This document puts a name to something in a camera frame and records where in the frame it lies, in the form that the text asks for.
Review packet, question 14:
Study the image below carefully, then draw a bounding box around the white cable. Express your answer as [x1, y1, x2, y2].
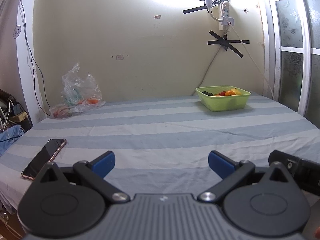
[226, 17, 276, 99]

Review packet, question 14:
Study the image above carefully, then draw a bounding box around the green plastic basket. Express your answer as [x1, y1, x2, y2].
[195, 85, 251, 112]

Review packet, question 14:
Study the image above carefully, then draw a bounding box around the frosted glass window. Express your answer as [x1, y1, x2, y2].
[264, 0, 320, 120]

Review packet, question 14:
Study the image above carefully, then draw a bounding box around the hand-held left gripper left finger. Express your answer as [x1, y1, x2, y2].
[32, 151, 130, 203]

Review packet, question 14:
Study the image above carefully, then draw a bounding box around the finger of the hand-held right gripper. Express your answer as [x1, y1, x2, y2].
[269, 150, 301, 178]

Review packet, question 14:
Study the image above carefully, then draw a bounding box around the black tape cross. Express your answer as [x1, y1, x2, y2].
[207, 30, 251, 58]

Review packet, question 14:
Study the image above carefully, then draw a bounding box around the grey cable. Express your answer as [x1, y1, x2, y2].
[192, 45, 226, 96]

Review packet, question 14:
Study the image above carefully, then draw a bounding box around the black wall cable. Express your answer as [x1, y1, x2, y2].
[19, 0, 51, 117]

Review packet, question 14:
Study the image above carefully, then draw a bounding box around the blue cloth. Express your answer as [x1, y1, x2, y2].
[0, 124, 24, 157]

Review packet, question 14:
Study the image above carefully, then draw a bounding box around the striped blue bed sheet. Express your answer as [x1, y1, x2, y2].
[0, 91, 320, 207]

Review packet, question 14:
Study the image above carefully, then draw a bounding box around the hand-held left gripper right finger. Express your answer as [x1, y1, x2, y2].
[197, 150, 299, 203]

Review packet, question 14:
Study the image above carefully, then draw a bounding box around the white power strip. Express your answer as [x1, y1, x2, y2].
[218, 1, 236, 33]

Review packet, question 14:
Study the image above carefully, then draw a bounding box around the smartphone with pink case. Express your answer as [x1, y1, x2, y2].
[21, 138, 68, 181]

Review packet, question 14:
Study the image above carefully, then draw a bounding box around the clear plastic bag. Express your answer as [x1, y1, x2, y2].
[48, 62, 107, 119]

